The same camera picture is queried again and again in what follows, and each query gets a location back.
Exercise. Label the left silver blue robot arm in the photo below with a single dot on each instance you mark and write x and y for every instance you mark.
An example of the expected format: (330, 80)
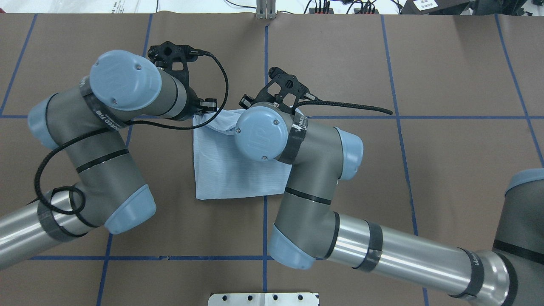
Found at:
(89, 179)

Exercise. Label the aluminium frame post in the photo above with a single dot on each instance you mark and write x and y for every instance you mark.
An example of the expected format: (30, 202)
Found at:
(266, 9)

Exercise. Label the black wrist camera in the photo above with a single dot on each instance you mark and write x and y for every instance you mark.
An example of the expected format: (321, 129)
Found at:
(174, 59)
(275, 91)

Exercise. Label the light blue button shirt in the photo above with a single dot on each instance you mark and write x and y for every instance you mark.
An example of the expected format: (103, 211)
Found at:
(221, 172)

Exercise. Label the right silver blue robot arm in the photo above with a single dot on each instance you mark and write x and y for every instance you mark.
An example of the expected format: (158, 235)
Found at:
(441, 179)

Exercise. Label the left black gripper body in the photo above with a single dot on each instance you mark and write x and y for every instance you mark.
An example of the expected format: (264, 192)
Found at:
(193, 103)

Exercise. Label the white pillar base plate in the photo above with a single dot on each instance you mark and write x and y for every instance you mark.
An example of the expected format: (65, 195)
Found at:
(265, 299)

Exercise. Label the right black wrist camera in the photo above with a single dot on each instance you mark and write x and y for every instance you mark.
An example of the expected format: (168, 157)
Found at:
(275, 91)

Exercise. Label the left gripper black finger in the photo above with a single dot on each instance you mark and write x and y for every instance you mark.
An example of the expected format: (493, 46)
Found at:
(206, 106)

